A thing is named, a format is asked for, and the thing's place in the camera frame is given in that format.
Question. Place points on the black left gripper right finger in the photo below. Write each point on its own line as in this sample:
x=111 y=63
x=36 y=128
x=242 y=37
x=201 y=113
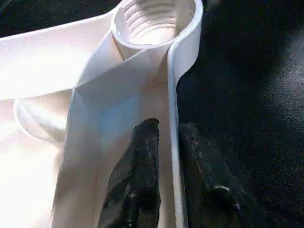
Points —
x=209 y=190

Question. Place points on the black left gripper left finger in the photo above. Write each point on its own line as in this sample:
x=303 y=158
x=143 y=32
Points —
x=137 y=185

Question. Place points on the white plastic table top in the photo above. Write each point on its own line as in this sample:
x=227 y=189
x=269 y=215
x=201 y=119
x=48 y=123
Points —
x=71 y=83

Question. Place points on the black glossy mat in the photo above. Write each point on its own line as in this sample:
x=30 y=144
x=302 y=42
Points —
x=249 y=95

